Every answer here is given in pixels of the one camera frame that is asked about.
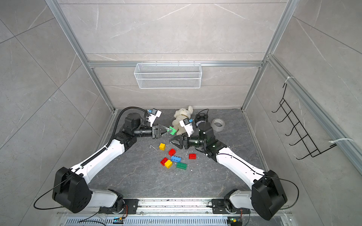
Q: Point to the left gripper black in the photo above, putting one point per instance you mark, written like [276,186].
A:
[156,134]

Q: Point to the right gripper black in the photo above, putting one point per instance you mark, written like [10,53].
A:
[185,141]

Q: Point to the light green square lego brick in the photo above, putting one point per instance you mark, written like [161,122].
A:
[172,130]

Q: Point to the yellow square lego brick top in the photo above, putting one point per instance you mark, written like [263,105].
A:
[162,146]

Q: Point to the yellow square lego brick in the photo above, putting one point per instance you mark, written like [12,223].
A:
[162,146]
[168,163]

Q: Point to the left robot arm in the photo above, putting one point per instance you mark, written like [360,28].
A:
[71,189]

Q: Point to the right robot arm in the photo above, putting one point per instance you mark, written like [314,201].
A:
[267,195]

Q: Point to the red square lego brick top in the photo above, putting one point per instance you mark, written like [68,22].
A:
[172,152]

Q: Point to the red square lego brick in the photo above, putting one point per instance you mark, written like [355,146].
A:
[172,152]
[164,161]

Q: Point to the blue long lego brick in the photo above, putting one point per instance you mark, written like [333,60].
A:
[176,159]

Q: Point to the red lego brick right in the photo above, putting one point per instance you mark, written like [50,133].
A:
[192,156]

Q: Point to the yellow square lego brick bottom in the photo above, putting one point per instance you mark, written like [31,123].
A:
[168,163]

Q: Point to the red square lego brick bottom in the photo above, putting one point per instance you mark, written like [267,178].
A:
[164,161]

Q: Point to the dark green long lego brick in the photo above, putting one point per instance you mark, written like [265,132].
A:
[181,166]

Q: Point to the white plush dog toy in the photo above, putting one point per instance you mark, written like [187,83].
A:
[181,114]

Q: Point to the black alarm clock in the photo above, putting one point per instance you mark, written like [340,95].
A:
[201,117]

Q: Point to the clear tape roll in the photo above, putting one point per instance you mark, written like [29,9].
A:
[218,124]

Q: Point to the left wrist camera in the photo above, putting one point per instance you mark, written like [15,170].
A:
[154,113]

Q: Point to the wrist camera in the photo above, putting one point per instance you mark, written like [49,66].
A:
[187,125]
[154,113]

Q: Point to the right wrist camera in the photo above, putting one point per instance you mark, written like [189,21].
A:
[187,125]

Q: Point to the white wire mesh basket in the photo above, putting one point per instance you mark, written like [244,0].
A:
[168,75]

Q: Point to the aluminium mounting rail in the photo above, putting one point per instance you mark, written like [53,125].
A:
[182,206]

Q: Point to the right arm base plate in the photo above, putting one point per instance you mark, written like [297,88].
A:
[221,206]

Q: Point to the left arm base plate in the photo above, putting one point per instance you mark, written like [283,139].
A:
[132,205]

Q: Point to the black wire hook rack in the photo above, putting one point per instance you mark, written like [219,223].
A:
[298,128]

